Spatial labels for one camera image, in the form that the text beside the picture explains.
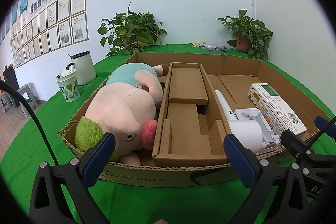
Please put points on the grey plastic stool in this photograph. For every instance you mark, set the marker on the grey plastic stool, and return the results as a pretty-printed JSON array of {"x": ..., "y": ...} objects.
[
  {"x": 27, "y": 98},
  {"x": 5, "y": 103}
]

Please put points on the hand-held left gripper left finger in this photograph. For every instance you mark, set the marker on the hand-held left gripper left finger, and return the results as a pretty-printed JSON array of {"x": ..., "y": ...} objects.
[{"x": 98, "y": 158}]

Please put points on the crumpled white paper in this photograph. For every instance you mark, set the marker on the crumpled white paper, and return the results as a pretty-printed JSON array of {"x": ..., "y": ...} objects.
[{"x": 65, "y": 73}]

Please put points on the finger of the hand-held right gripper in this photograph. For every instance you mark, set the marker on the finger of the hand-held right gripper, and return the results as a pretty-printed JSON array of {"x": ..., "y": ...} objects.
[
  {"x": 320, "y": 122},
  {"x": 292, "y": 141}
]

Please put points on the white handheld vacuum cleaner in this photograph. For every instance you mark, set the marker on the white handheld vacuum cleaner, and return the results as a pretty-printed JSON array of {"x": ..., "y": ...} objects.
[{"x": 244, "y": 132}]

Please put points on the green plant in pink pot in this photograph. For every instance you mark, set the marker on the green plant in pink pot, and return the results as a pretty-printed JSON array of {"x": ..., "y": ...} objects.
[{"x": 249, "y": 29}]

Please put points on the yellow paper item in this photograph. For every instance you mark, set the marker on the yellow paper item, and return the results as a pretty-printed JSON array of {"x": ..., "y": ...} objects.
[{"x": 198, "y": 44}]

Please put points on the wall of framed documents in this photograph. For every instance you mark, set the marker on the wall of framed documents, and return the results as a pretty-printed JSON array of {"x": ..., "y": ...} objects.
[{"x": 52, "y": 27}]

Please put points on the black cabinet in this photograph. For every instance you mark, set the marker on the black cabinet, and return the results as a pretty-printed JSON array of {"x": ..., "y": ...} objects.
[{"x": 10, "y": 79}]

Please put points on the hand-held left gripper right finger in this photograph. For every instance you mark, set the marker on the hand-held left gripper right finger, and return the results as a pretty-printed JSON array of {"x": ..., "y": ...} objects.
[{"x": 240, "y": 158}]

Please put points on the small printed packet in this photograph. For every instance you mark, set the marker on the small printed packet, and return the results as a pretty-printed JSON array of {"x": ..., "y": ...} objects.
[{"x": 215, "y": 48}]

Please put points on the large cardboard box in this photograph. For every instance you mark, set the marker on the large cardboard box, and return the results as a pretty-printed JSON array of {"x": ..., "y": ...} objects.
[{"x": 157, "y": 176}]

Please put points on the pink pig plush toy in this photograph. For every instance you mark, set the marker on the pink pig plush toy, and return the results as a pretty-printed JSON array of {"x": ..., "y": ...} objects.
[{"x": 123, "y": 111}]

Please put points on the white box with green label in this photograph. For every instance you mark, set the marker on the white box with green label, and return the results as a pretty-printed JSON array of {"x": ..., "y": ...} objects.
[{"x": 278, "y": 111}]

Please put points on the cardboard insert tray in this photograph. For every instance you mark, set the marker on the cardboard insert tray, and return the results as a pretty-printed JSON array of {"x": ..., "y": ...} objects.
[{"x": 186, "y": 82}]

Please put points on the leaf print cup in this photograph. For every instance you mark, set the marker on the leaf print cup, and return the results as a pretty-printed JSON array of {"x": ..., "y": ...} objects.
[{"x": 68, "y": 90}]

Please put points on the bushy potted green plant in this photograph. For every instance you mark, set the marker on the bushy potted green plant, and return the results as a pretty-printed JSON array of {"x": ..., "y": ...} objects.
[{"x": 131, "y": 29}]

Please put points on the white electric kettle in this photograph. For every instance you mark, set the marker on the white electric kettle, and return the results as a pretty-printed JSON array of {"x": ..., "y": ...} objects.
[{"x": 84, "y": 69}]

